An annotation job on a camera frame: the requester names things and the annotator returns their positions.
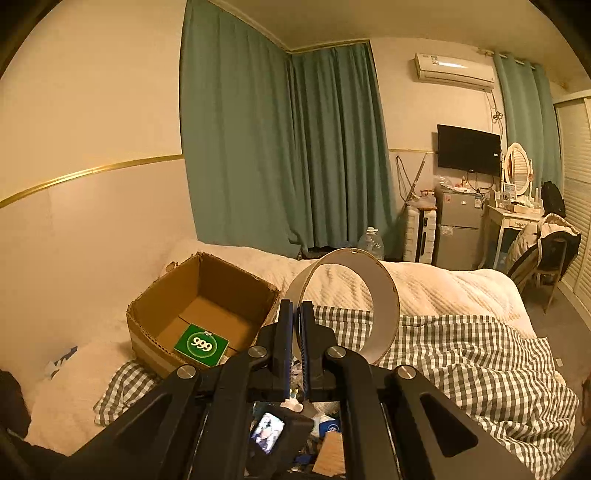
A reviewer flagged large white cardboard ring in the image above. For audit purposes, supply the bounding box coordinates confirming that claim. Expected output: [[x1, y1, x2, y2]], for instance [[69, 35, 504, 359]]
[[281, 248, 400, 365]]

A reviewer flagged clear water jug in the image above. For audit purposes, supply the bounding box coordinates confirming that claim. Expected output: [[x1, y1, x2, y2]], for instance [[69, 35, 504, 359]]
[[358, 226, 386, 261]]

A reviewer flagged white fluffy blanket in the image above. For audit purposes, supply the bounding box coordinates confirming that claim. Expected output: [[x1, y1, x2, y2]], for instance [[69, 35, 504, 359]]
[[23, 237, 539, 457]]

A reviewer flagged white suitcase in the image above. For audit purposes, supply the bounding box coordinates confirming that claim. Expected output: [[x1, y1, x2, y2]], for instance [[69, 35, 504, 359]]
[[403, 207, 437, 265]]

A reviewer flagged white louvered wardrobe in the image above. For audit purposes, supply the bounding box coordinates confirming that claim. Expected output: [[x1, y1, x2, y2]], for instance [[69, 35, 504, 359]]
[[553, 95, 591, 315]]

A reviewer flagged white air conditioner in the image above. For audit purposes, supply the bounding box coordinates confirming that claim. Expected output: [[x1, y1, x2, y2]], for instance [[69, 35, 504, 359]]
[[413, 52, 496, 90]]

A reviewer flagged white dressing table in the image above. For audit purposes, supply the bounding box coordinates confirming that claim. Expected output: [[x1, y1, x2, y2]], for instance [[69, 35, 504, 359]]
[[480, 203, 546, 273]]

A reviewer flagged blue tissue pack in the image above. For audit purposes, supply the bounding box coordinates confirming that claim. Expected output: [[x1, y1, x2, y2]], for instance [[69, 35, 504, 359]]
[[318, 415, 345, 437]]

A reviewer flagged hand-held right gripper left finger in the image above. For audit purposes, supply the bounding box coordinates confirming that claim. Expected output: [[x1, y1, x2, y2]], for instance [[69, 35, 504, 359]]
[[55, 299, 296, 480]]

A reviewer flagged silver fridge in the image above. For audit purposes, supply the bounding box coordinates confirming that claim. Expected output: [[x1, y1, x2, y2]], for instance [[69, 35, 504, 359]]
[[434, 185, 485, 271]]

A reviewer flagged dark chair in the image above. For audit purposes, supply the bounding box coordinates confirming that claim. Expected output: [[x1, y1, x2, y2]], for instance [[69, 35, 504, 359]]
[[522, 231, 571, 315]]

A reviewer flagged green medicine box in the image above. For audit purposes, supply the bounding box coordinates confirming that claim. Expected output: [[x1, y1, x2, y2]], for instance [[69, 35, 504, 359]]
[[174, 323, 230, 367]]

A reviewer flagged black bag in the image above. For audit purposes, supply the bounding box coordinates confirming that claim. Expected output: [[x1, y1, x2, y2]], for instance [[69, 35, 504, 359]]
[[540, 181, 566, 217]]

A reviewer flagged green checked blanket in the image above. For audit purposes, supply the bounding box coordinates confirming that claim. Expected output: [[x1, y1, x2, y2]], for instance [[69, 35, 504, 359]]
[[95, 305, 580, 480]]

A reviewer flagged green curtain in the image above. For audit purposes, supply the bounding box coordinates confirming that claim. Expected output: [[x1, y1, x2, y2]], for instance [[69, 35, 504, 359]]
[[285, 41, 399, 252], [492, 52, 563, 190], [179, 0, 301, 259]]

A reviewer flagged white oval mirror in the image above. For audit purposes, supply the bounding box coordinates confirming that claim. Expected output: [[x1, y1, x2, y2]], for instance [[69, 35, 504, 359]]
[[502, 142, 532, 197]]

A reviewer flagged brown cardboard box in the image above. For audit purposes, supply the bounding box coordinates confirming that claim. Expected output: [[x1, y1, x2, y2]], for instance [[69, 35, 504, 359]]
[[126, 251, 280, 377]]

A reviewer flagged leaning broom stick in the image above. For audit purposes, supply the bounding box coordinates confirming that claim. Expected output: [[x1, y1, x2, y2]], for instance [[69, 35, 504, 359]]
[[404, 154, 428, 210]]

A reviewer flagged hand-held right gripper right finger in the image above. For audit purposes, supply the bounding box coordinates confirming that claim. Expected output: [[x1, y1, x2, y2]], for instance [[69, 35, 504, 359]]
[[298, 301, 532, 480]]

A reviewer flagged black wall television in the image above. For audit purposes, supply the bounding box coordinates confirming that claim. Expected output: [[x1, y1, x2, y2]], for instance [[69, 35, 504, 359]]
[[437, 124, 502, 176]]

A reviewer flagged clear plastic bag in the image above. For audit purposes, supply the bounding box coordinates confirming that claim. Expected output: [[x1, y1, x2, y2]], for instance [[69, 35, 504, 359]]
[[409, 190, 437, 212]]

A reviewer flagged brown cardboard piece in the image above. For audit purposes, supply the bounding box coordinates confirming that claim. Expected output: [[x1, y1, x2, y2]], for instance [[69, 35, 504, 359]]
[[313, 431, 347, 476]]

